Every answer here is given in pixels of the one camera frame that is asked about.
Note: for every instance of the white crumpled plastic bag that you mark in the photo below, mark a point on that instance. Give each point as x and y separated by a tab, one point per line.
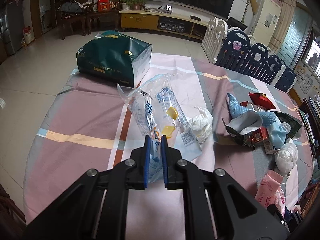
286	158

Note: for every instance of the navy white baby fence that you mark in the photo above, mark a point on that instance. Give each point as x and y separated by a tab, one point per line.
233	49

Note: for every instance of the white crumpled tissue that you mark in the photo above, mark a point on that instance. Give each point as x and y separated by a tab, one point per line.
201	124

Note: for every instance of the red snack wrapper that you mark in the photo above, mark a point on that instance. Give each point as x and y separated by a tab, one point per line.
262	101

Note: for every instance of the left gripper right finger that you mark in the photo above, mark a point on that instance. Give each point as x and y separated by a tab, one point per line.
164	146

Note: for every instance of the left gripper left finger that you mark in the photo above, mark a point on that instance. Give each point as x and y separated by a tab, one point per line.
147	152

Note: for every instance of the yellow wooden TV cabinet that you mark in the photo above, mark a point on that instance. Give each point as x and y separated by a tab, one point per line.
167	23

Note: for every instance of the white air conditioner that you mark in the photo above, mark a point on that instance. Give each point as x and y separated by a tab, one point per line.
265	21

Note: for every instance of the blue knit sock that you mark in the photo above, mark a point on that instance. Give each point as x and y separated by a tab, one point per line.
264	118

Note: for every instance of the potted green plant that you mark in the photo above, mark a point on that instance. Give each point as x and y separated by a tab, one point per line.
134	4

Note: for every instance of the dark wooden armchair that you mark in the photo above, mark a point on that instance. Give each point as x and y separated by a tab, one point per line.
83	11

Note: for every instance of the green gift bag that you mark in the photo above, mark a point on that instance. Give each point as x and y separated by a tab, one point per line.
115	56

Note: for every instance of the dark green snack wrapper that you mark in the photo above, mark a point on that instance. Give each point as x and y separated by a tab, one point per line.
296	125

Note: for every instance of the red gift box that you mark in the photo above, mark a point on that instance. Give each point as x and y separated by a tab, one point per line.
108	5

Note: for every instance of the grey foil bag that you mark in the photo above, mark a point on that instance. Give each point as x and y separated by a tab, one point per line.
240	129

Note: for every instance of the light blue plastic bag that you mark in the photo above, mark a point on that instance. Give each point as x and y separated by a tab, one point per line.
277	133

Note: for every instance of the pink plastic package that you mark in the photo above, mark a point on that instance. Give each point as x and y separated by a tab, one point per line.
270	192

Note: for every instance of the clear plastic wrapper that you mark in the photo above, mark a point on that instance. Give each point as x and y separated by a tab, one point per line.
157	112

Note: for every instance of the red cigarette box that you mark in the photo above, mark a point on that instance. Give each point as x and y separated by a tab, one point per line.
259	135

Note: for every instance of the plaid pink grey tablecloth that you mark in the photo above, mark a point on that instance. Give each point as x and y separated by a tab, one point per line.
89	125

